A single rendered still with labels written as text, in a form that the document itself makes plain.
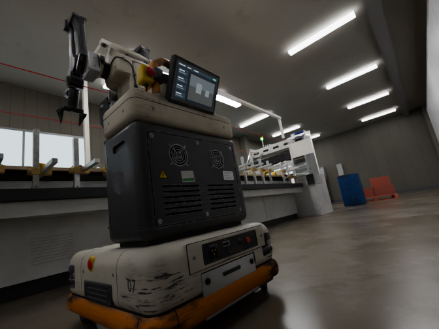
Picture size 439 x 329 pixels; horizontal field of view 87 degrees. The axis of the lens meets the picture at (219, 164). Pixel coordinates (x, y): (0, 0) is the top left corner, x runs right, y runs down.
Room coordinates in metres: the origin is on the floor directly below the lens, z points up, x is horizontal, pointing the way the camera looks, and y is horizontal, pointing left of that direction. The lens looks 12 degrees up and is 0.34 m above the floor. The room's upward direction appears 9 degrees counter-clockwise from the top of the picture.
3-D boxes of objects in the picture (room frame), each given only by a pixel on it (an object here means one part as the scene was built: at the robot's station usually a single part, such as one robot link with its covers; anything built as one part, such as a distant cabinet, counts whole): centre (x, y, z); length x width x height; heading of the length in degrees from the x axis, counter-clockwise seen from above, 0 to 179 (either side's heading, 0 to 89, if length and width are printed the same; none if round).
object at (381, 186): (7.17, -4.46, 0.34); 1.17 x 0.89 x 0.67; 49
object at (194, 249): (0.86, 0.00, 0.23); 0.41 x 0.02 x 0.08; 140
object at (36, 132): (1.54, 1.27, 0.90); 0.04 x 0.04 x 0.48; 50
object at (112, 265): (1.06, 0.27, 0.16); 0.67 x 0.64 x 0.25; 50
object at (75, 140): (1.73, 1.10, 0.87); 0.04 x 0.04 x 0.48; 50
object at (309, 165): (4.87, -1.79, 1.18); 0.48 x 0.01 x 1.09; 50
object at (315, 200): (5.61, -1.49, 0.95); 1.65 x 0.70 x 1.90; 50
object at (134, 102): (1.00, 0.20, 0.59); 0.55 x 0.34 x 0.83; 140
